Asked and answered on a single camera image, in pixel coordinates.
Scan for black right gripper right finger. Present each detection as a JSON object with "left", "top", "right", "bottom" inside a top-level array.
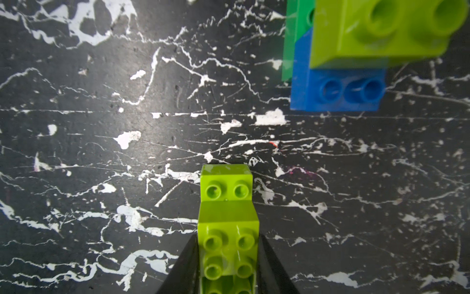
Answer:
[{"left": 257, "top": 235, "right": 299, "bottom": 294}]

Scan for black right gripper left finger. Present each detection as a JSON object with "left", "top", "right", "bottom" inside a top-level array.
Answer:
[{"left": 156, "top": 235, "right": 200, "bottom": 294}]

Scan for lime lego brick 2x3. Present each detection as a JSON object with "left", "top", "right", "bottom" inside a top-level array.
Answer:
[{"left": 197, "top": 201, "right": 259, "bottom": 294}]

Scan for blue lego brick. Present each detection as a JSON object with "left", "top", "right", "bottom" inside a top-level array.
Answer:
[{"left": 290, "top": 29, "right": 386, "bottom": 112}]

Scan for dark green lego brick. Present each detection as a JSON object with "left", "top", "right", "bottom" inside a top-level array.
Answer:
[{"left": 282, "top": 0, "right": 316, "bottom": 82}]

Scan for lime lego brick 2x2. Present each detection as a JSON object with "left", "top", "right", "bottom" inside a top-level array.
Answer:
[{"left": 200, "top": 164, "right": 253, "bottom": 202}]

